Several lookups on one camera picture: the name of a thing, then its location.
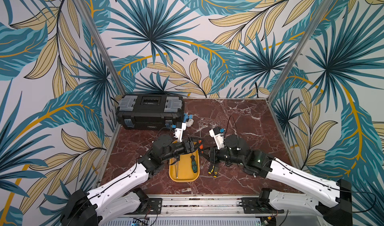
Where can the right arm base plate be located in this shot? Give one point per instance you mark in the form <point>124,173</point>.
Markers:
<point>258,206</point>

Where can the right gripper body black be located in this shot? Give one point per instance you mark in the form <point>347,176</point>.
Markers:
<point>212,155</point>

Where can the white blue plug adapter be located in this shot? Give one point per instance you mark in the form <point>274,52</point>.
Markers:
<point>188,120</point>

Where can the aluminium front rail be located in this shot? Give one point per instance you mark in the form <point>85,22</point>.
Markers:
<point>215,210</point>

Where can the clear handle screwdriver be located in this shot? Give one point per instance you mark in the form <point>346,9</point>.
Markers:
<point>177,169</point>

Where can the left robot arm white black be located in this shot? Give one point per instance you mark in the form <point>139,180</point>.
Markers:
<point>120,196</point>

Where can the yellow dotted black screwdriver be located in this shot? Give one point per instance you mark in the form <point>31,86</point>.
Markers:
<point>215,171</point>

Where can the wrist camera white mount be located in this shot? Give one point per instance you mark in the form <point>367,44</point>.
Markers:
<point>218,135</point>
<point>179,128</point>

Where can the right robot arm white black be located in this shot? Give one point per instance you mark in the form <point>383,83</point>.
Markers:
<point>330,199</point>

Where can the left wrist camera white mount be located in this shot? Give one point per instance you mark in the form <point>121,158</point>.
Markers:
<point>179,128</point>

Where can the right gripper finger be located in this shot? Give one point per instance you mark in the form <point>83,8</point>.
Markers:
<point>204,150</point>
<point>206,156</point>

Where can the yellow black handle screwdriver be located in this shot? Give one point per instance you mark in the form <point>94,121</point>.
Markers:
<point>210,168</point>

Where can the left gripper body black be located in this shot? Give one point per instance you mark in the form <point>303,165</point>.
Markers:
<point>185,149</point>

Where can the green black handle screwdriver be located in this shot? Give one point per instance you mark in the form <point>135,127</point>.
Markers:
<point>194,164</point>

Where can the orange black handle screwdriver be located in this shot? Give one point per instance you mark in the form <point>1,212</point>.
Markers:
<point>200,146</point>

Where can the black plastic toolbox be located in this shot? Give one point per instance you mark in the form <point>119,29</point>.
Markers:
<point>150,112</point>

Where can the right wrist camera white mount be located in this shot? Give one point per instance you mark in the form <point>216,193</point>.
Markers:
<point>218,135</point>

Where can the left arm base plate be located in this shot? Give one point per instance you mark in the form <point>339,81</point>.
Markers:
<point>141,206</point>

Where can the yellow plastic tray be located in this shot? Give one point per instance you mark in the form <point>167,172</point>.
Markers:
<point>186,174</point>

